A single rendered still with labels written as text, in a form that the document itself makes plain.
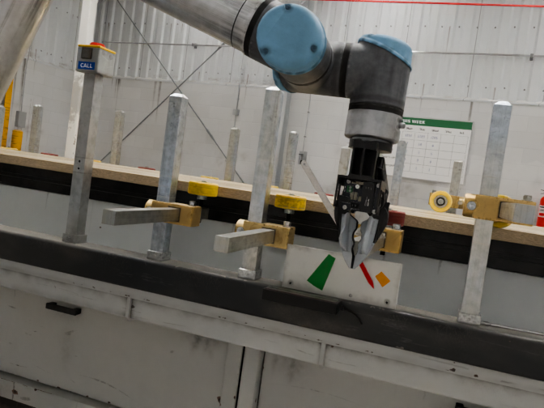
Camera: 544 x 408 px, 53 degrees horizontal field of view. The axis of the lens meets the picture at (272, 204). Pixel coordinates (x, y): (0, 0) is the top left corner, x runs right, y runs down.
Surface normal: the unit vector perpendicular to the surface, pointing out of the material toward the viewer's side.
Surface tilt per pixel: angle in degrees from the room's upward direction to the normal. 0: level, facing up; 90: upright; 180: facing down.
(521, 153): 90
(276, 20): 92
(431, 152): 90
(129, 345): 90
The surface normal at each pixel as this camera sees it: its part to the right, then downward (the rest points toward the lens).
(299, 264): -0.32, 0.00
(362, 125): -0.54, -0.07
